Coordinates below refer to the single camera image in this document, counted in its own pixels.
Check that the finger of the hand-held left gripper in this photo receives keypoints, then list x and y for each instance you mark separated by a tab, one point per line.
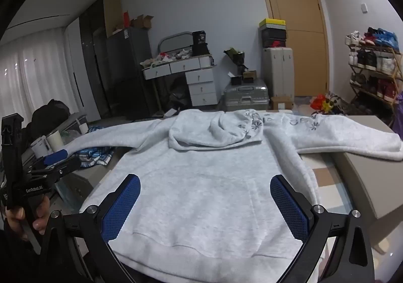
64	168
56	157

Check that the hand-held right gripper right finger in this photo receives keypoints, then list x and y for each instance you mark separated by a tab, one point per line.
289	210

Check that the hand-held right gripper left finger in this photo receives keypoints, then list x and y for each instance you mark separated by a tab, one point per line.
121	207

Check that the light grey hoodie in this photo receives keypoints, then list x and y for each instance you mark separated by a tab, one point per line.
201	201

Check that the person's left forearm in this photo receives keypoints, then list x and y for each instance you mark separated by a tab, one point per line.
12	257

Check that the person's left hand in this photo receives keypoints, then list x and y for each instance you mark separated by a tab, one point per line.
15	215

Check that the white paper roll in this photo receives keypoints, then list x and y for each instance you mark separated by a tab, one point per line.
54	141

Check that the white mug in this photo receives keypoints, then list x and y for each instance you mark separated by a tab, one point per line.
39	147

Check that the blue plaid cloth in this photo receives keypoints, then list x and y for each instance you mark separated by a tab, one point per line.
94	155

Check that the small white roll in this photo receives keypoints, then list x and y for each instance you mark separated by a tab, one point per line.
83	128

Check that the black bag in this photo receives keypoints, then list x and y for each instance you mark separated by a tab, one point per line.
50	114

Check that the checkered tablecloth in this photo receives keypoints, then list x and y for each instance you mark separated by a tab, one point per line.
330	182

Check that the white curtain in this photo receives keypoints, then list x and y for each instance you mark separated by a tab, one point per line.
31	81

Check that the grey upholstered ottoman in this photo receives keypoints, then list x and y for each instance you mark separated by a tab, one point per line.
368	188

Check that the dark wardrobe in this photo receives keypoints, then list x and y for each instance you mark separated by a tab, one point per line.
94	59

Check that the cardboard box with label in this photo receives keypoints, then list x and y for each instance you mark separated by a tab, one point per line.
281	102

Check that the dark grey refrigerator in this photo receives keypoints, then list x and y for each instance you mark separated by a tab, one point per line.
129	75

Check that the red plastic bag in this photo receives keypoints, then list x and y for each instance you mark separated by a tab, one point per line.
318	102

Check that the silver aluminium suitcase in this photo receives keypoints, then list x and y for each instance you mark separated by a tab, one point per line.
245	95

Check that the dark cloth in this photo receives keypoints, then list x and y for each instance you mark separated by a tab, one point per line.
178	97

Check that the beige upright suitcase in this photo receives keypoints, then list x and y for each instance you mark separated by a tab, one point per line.
277	72

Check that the small black box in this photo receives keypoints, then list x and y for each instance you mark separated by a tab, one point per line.
236	80

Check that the small brown box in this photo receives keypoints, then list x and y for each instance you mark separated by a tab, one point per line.
249	75

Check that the white drawer desk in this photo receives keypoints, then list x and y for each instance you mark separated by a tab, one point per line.
201	87

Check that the pile of desk clutter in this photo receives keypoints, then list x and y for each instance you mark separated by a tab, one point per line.
163	57

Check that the purple bag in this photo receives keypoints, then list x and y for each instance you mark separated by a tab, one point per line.
399	113

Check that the wooden door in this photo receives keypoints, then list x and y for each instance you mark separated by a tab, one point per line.
305	62

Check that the large flat cardboard sheet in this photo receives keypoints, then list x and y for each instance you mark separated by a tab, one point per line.
112	15

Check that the small red box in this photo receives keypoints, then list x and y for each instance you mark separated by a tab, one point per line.
126	20

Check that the open brown cardboard box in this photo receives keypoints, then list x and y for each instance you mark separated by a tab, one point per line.
143	21

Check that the dark wrapped flower bouquet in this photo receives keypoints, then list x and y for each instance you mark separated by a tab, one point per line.
234	55

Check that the arched mirror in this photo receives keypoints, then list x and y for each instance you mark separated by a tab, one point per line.
174	42

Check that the black and red shoe box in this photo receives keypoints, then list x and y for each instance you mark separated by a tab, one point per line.
274	43

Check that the wooden shoe rack with shoes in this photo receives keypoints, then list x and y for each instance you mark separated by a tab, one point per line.
366	59

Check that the tall black box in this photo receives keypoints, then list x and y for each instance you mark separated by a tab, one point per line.
199	40

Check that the white wall switch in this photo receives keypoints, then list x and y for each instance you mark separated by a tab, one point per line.
364	8

